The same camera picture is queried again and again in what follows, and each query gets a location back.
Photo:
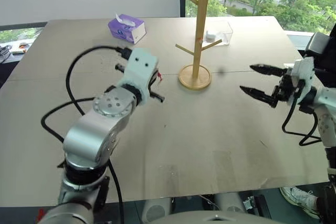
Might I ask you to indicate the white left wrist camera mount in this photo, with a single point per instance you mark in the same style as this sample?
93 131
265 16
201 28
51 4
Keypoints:
140 68

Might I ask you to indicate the wooden tree stand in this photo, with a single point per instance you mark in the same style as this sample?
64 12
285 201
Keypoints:
197 51

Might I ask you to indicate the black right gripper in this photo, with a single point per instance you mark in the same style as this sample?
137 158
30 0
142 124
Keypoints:
284 87

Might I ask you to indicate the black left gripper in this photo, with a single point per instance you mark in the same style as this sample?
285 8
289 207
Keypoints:
151 84

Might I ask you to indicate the white and orange gadget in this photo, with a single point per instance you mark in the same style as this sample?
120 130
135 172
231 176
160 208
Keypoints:
20 48

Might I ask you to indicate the clear plastic box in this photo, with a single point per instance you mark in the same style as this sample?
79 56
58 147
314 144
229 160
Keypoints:
223 33

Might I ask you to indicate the purple tissue box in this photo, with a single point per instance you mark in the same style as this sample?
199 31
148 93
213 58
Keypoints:
123 28

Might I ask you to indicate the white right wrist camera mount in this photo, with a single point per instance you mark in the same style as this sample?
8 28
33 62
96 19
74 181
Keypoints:
304 73

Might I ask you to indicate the white rounded cylinder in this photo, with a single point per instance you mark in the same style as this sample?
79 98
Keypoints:
231 201
155 208

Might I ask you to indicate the white sneaker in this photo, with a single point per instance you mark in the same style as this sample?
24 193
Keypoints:
299 199

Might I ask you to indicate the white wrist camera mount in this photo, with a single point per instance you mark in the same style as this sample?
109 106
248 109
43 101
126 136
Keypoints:
304 73
140 68

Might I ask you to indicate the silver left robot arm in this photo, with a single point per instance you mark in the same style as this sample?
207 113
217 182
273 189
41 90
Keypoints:
89 134

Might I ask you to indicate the grey robot torso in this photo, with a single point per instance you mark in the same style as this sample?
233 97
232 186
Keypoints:
210 218

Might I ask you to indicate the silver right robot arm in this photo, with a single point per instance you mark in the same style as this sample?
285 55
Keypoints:
326 98

